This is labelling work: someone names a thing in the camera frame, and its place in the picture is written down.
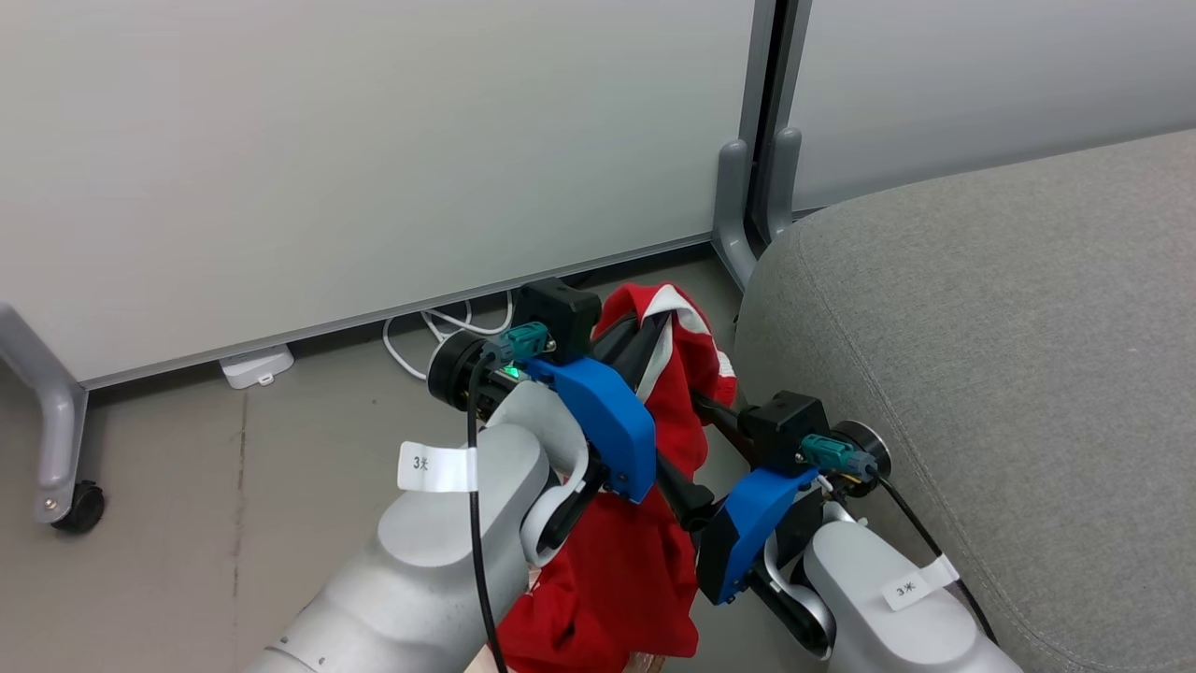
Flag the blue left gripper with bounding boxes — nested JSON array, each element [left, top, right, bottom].
[[523, 313, 676, 506]]

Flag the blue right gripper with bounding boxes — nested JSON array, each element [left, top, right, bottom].
[[652, 391, 828, 607]]

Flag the red garment with white stripes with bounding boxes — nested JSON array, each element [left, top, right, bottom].
[[493, 280, 739, 673]]

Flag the grey fabric sofa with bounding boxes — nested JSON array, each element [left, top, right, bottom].
[[733, 129, 1196, 673]]

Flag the wide white partition panel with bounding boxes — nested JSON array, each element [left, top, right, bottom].
[[0, 0, 778, 390]]

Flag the white power adapter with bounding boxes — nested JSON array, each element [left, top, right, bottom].
[[220, 344, 295, 390]]

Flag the narrow white partition panel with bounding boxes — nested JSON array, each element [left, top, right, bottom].
[[788, 0, 1196, 212]]

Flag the black caster wheel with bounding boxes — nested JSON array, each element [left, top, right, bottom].
[[51, 480, 107, 536]]

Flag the grey partition foot with caster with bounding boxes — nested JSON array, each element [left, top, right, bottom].
[[0, 304, 90, 526]]

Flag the teal left camera connector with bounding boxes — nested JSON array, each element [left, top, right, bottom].
[[486, 322, 552, 367]]

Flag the teal camera connector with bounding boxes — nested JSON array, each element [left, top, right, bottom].
[[801, 434, 879, 482], [486, 322, 552, 367]]

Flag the teal right camera connector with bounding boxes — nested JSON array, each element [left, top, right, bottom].
[[801, 434, 879, 482]]

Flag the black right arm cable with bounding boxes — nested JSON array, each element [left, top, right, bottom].
[[874, 472, 999, 646]]

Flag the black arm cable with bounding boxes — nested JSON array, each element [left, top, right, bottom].
[[465, 351, 510, 673], [874, 472, 999, 646]]

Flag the white left arm cable label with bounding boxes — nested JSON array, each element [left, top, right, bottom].
[[397, 441, 479, 494]]

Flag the white arm cable label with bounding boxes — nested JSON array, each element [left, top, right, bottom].
[[881, 553, 961, 613], [397, 441, 479, 494]]

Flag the white power cable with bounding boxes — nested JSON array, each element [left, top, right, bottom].
[[383, 290, 517, 382]]

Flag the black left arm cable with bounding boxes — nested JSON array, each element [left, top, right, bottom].
[[465, 351, 510, 673]]

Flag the white right arm cable label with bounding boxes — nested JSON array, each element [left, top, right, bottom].
[[881, 553, 961, 613]]

